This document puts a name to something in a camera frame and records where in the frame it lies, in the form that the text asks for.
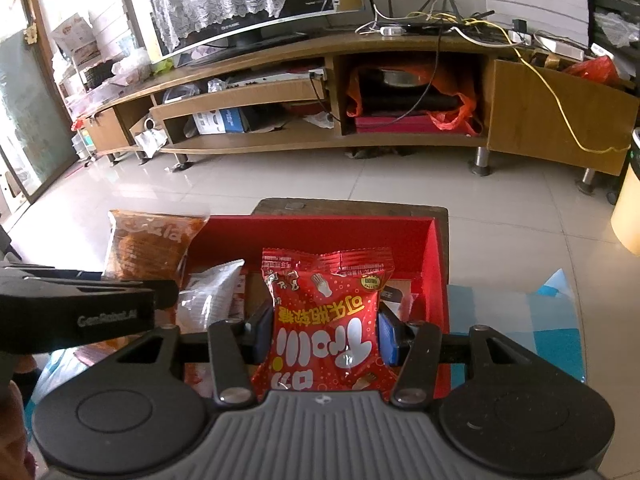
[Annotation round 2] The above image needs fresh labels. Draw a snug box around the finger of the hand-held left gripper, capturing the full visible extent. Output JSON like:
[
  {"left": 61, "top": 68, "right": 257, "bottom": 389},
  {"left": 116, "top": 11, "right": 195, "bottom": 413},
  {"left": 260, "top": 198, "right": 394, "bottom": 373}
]
[{"left": 145, "top": 280, "right": 181, "bottom": 314}]

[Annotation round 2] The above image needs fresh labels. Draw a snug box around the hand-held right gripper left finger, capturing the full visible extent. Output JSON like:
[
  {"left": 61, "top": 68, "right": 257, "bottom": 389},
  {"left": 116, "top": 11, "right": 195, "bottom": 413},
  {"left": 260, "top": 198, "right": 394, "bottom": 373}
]
[{"left": 112, "top": 305, "right": 274, "bottom": 407}]

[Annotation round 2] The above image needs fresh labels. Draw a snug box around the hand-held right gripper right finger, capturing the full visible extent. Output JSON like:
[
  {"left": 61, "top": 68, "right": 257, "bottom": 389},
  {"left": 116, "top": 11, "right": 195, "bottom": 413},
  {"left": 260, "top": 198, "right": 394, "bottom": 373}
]
[{"left": 377, "top": 307, "right": 532, "bottom": 409}]

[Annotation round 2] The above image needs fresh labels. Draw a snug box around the silver foil snack packet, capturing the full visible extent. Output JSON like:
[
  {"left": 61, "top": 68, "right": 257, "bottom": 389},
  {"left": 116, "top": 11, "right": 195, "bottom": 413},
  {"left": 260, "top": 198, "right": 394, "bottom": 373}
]
[{"left": 176, "top": 259, "right": 247, "bottom": 334}]

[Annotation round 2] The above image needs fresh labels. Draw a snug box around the orange spicy snack packet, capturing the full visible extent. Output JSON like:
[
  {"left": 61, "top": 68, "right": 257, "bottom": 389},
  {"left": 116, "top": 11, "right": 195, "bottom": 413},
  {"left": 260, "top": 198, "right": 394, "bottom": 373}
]
[{"left": 75, "top": 209, "right": 212, "bottom": 366}]

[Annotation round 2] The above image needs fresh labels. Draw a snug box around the red candy packet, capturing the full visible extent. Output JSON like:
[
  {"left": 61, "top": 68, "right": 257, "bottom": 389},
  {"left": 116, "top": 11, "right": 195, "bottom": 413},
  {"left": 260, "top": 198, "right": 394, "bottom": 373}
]
[{"left": 250, "top": 246, "right": 402, "bottom": 404}]

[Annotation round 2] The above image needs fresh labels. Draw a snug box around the red cardboard box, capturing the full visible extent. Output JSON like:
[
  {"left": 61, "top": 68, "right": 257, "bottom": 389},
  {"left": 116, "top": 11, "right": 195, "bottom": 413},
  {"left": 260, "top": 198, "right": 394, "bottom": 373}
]
[{"left": 182, "top": 214, "right": 452, "bottom": 402}]

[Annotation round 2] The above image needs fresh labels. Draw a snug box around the person's left hand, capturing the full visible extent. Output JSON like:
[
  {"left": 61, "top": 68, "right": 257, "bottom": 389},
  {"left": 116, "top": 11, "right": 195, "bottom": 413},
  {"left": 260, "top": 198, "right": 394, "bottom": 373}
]
[{"left": 0, "top": 354, "right": 42, "bottom": 480}]

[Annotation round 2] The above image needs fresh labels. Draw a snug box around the clear pastry packet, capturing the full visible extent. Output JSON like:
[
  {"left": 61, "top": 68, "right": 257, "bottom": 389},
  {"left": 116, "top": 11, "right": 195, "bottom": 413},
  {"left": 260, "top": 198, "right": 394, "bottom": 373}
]
[{"left": 381, "top": 280, "right": 420, "bottom": 327}]

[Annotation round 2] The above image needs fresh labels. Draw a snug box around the blue checkered tablecloth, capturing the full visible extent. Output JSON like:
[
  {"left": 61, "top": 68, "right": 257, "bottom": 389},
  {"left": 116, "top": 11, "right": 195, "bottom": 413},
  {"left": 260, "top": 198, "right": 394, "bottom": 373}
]
[{"left": 30, "top": 266, "right": 590, "bottom": 406}]

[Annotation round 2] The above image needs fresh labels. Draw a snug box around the white paper packet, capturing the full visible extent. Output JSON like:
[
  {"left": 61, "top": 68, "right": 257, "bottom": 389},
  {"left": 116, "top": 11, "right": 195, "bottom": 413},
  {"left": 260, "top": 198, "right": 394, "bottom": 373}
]
[{"left": 130, "top": 126, "right": 169, "bottom": 157}]

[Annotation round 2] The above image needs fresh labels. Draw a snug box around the white plastic drawer cart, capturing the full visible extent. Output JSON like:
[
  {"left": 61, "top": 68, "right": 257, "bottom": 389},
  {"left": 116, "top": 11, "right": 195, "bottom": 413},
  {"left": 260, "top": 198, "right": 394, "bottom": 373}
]
[{"left": 69, "top": 114, "right": 97, "bottom": 167}]

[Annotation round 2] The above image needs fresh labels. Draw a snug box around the blue and white box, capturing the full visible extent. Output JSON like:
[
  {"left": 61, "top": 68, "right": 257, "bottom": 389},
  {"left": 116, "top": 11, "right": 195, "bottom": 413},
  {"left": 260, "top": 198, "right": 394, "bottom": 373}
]
[{"left": 191, "top": 106, "right": 249, "bottom": 136}]

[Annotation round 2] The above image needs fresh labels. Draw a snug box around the glass sliding door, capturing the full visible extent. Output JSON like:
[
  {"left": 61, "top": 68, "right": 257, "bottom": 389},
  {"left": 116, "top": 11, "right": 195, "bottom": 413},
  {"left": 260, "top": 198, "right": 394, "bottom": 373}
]
[{"left": 0, "top": 0, "right": 80, "bottom": 208}]

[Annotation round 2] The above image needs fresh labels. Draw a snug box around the pink flat box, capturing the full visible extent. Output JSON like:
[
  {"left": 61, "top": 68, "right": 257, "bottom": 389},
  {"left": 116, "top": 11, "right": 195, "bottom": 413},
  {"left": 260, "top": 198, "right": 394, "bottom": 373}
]
[{"left": 354, "top": 114, "right": 477, "bottom": 137}]

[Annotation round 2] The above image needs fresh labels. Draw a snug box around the black cooker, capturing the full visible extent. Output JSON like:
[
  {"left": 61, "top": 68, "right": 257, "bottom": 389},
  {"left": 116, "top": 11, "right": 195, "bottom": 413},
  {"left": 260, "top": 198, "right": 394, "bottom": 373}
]
[{"left": 356, "top": 66, "right": 464, "bottom": 114}]

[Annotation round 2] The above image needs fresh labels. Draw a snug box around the silver set-top box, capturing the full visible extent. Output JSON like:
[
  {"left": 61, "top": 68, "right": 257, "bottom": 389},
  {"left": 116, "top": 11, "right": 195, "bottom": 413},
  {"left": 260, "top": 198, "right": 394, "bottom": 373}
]
[{"left": 221, "top": 66, "right": 329, "bottom": 87}]

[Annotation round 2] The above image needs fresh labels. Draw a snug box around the wooden TV stand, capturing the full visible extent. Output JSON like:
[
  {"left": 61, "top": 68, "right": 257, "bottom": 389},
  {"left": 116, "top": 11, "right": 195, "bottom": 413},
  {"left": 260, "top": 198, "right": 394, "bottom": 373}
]
[{"left": 65, "top": 27, "right": 640, "bottom": 193}]

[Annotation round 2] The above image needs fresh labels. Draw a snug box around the yellow bin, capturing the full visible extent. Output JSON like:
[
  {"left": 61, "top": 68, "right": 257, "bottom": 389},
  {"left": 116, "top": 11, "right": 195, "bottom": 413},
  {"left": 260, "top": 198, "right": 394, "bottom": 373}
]
[{"left": 610, "top": 129, "right": 640, "bottom": 257}]

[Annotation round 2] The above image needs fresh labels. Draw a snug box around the printed cardboard box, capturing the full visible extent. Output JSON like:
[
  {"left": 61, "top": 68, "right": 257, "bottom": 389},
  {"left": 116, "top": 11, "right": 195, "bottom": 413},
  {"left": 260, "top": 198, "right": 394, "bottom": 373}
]
[{"left": 49, "top": 11, "right": 97, "bottom": 54}]

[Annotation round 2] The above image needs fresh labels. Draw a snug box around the black router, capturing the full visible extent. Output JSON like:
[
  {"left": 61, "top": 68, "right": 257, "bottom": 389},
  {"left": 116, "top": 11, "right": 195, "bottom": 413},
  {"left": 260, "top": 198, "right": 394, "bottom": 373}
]
[{"left": 364, "top": 0, "right": 497, "bottom": 36}]

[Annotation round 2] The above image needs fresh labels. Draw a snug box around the small orange plastic bag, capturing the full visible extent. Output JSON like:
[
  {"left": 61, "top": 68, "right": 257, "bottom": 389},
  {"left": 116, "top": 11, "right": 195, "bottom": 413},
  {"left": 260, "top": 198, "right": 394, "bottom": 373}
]
[{"left": 564, "top": 54, "right": 622, "bottom": 84}]

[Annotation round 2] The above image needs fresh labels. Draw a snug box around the yellow cable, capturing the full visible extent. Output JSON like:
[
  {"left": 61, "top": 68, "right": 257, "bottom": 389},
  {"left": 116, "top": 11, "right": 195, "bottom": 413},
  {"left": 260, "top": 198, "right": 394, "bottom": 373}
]
[{"left": 409, "top": 0, "right": 635, "bottom": 155}]

